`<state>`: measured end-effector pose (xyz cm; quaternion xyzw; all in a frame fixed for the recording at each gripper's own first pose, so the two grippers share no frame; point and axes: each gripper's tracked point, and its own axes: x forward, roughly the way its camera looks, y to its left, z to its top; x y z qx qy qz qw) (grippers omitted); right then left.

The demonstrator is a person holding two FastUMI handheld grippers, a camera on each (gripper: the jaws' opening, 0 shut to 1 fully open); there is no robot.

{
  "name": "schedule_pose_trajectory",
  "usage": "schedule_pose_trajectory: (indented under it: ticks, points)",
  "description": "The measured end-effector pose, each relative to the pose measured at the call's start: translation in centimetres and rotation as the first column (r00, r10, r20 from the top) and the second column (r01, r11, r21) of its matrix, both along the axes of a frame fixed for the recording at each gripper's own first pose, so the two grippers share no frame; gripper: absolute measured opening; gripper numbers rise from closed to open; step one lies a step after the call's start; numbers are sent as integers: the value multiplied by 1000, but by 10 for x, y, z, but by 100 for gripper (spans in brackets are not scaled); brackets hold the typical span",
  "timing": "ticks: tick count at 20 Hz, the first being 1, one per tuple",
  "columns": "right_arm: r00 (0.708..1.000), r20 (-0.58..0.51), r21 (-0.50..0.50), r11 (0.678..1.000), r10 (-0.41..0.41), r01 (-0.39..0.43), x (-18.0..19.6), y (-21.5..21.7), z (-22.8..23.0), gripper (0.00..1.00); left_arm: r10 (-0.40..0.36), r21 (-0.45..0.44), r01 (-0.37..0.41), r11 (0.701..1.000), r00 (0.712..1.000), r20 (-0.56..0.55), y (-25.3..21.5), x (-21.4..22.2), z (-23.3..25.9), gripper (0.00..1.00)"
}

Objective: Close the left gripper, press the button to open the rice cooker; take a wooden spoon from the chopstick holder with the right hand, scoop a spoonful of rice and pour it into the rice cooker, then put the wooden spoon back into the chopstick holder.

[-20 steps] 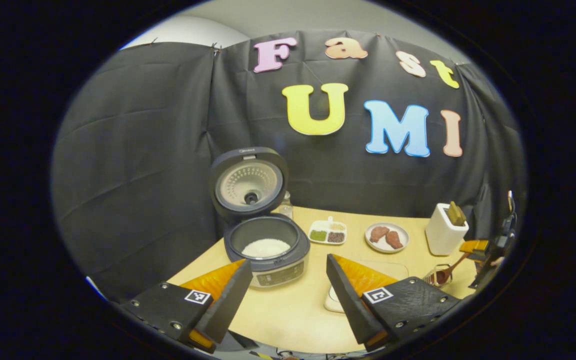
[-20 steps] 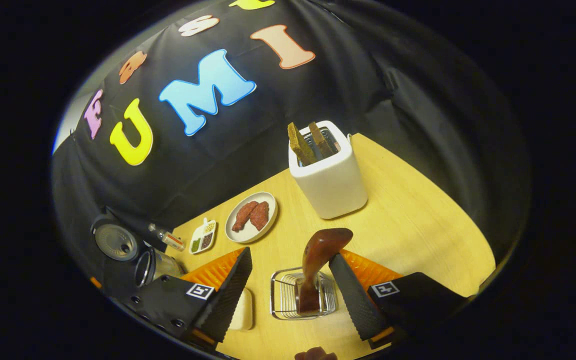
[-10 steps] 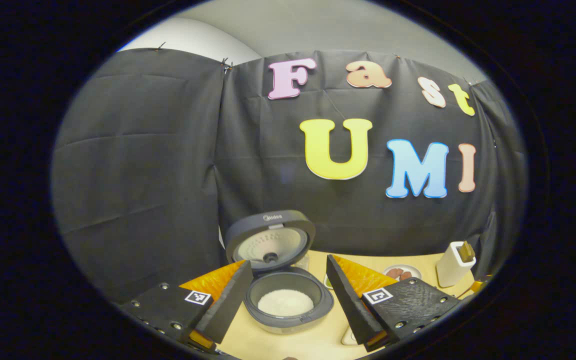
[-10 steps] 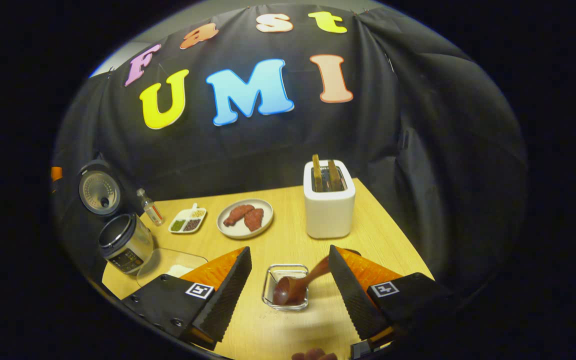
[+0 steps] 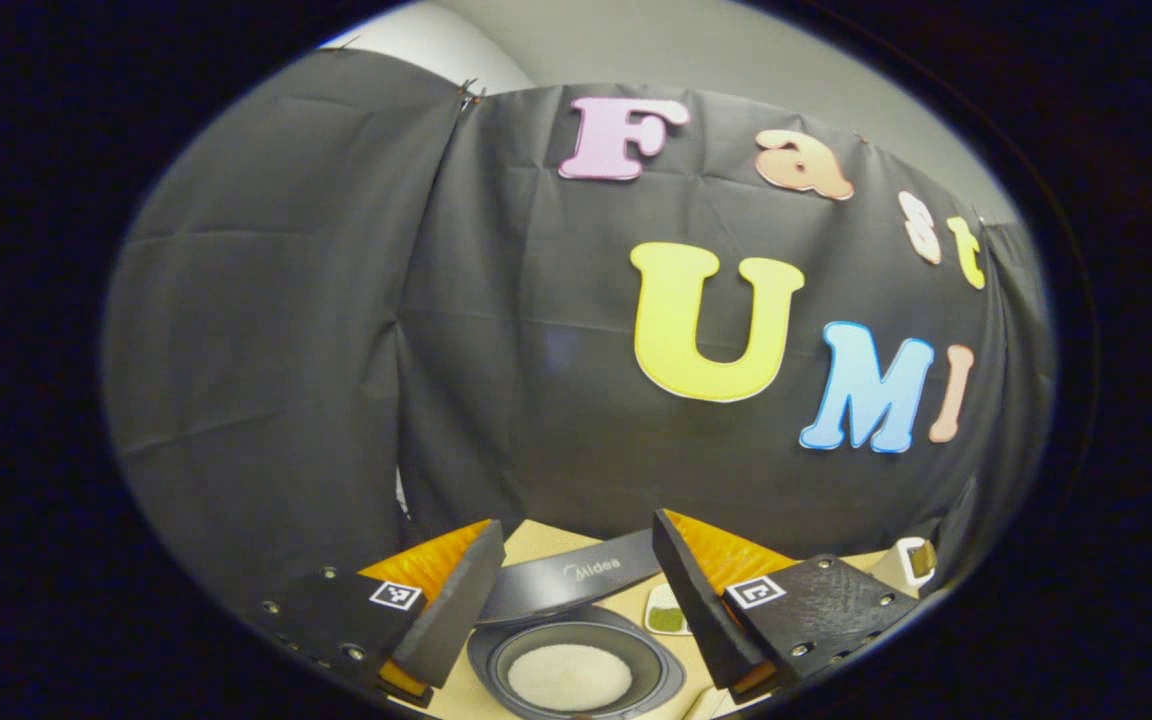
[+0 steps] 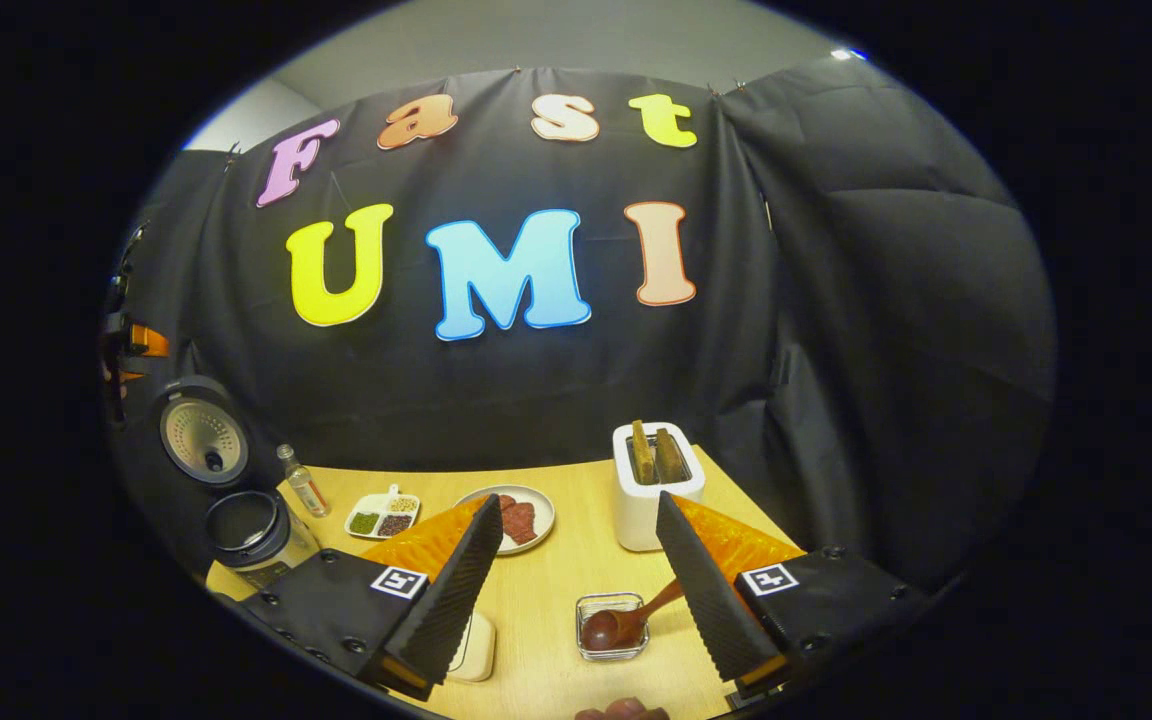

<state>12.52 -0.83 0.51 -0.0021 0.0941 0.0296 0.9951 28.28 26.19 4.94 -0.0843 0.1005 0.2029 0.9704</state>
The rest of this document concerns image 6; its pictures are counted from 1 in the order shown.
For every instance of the red-brown meat piece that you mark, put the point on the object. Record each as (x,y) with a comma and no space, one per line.
(506,503)
(521,523)

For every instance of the white toaster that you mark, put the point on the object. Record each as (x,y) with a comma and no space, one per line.
(636,520)

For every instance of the dark grey rice cooker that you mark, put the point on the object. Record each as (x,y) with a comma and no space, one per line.
(201,435)

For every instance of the brown wooden spoon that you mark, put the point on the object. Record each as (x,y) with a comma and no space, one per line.
(601,630)

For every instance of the small ceiling light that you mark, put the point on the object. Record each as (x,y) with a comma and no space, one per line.
(849,54)

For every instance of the brown toast slice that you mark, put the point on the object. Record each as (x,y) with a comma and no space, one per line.
(671,458)
(643,452)

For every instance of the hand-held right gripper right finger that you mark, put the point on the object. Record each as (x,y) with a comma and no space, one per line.
(706,600)

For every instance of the black backdrop cloth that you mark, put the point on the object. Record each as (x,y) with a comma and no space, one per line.
(886,300)

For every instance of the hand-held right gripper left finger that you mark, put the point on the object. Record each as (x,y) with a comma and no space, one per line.
(456,600)

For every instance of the white round plate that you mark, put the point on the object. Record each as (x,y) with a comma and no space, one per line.
(544,515)

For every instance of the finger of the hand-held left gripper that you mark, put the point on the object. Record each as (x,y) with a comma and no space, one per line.
(151,341)

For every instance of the small clear glass bottle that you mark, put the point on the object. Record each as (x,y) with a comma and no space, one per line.
(304,485)

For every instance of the white divided bean dish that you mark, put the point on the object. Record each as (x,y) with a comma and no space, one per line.
(381,515)

